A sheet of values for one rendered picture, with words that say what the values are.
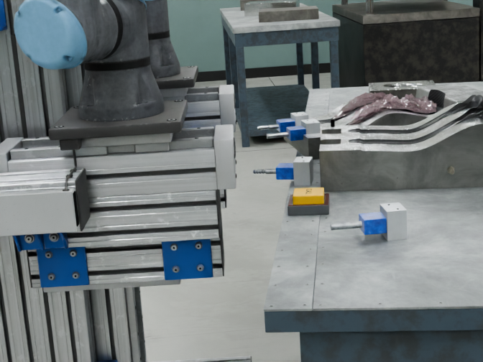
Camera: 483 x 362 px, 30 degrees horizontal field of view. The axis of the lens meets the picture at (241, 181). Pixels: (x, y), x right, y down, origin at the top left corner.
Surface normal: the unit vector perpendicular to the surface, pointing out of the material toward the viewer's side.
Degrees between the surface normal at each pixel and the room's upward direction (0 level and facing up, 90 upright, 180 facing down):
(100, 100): 73
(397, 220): 90
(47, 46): 98
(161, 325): 0
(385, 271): 0
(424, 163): 90
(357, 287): 0
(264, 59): 90
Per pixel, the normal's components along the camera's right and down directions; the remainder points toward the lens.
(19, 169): 0.00, 0.25
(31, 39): -0.42, 0.38
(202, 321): -0.06, -0.97
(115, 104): -0.05, -0.04
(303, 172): -0.21, 0.26
